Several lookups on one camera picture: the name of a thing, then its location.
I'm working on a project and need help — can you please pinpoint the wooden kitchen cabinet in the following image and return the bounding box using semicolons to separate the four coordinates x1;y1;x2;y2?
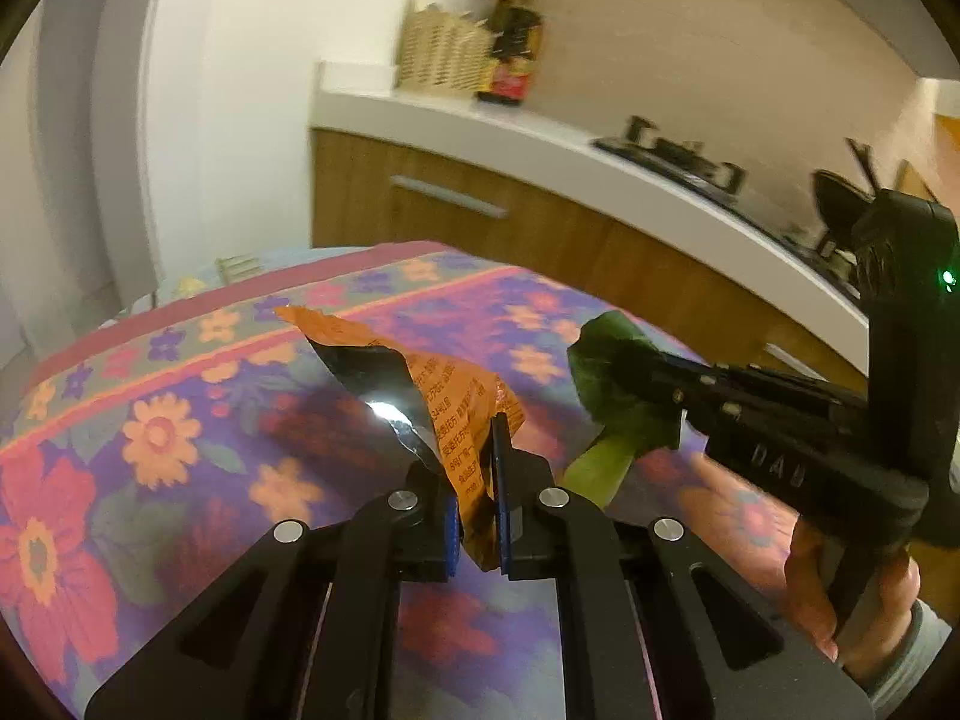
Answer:
309;127;871;391

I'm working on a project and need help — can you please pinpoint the person's right forearm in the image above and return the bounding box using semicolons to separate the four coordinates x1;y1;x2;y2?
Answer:
855;600;957;720

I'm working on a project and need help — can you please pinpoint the green vegetable leaf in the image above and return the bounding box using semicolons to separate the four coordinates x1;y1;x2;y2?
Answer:
562;309;683;511

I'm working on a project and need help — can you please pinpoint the long silver cabinet handle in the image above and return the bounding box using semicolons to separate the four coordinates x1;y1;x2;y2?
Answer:
388;175;509;220

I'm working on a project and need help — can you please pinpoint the person's right hand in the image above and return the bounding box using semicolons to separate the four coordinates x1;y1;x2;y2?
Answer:
780;521;923;683

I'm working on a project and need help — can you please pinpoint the dark sauce bottle red label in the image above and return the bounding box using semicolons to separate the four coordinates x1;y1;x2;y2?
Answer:
477;0;547;104

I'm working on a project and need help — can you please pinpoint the floral tablecloth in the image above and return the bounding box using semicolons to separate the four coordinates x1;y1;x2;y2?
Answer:
0;240;886;720

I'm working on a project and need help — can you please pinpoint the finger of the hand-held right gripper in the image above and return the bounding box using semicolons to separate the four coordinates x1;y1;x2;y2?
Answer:
613;345;751;392
634;386;710;458

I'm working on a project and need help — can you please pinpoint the cream slatted basket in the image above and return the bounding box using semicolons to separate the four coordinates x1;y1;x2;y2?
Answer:
396;0;496;95

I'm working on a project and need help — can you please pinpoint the orange snack wrapper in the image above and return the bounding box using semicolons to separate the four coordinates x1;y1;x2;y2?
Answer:
274;305;530;575

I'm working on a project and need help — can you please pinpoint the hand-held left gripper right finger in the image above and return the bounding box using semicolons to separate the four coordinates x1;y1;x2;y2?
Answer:
487;412;878;720

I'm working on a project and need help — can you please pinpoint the white kitchen countertop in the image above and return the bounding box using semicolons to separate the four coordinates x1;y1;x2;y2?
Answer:
311;60;875;350

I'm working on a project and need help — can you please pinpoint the black wok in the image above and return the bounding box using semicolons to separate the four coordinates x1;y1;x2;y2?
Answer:
814;139;878;256

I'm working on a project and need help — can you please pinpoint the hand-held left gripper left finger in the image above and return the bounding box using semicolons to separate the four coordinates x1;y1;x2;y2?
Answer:
84;457;460;720

